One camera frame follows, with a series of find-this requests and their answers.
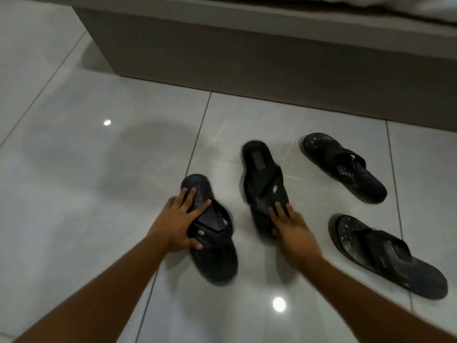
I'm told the black cross-strap sandal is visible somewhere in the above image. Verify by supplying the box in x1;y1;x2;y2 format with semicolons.
180;173;239;286
241;140;291;240

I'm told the person's left hand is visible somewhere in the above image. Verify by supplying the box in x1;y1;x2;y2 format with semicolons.
147;187;213;252

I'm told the person's left forearm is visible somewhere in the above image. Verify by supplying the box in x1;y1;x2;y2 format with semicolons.
14;233;169;343

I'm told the white bedsheet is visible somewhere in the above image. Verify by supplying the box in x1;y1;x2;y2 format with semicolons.
246;0;457;24

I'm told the grey bed frame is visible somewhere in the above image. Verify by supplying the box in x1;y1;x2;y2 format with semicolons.
72;0;457;133

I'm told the black patterned thong sandal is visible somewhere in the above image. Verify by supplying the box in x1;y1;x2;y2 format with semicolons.
333;214;449;301
302;132;388;205

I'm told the person's right hand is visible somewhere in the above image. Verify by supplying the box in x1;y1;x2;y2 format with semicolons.
268;202;324;270

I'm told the person's right forearm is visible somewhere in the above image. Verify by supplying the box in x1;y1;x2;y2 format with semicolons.
298;256;457;343

